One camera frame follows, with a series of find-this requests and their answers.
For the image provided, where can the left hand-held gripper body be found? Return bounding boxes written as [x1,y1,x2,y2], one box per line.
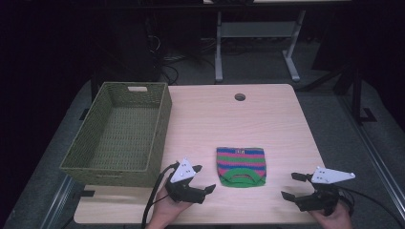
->
[164,156,207,205]

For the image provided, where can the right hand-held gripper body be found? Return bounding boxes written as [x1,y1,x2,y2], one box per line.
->
[294,166,356,218]

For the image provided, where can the striped knitted small sweater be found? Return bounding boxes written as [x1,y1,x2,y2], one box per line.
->
[216,146,267,189]

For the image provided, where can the green woven basket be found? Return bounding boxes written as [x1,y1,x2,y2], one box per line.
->
[59,81,174,188]

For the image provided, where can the person's right hand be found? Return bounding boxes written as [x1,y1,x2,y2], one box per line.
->
[309,201,353,229]

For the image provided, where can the person's left hand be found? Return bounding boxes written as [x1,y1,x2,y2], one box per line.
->
[145,185,194,229]

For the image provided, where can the black metal stand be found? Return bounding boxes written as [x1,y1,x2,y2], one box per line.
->
[333,63,378,125]

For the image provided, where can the dark computer tower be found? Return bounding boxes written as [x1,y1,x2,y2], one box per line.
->
[95,12,162,84]

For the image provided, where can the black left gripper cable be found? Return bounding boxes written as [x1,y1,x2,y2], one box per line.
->
[140,161,181,229]

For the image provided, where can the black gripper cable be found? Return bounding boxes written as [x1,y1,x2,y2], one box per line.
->
[336,185,405,229]
[140,161,181,229]

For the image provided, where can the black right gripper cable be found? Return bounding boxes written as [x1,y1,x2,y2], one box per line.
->
[336,185,405,229]

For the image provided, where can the black floor cables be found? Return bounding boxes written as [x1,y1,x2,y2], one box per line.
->
[149,34,218,86]

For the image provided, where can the grey metal desk frame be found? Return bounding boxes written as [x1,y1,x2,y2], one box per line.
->
[214,10,307,84]

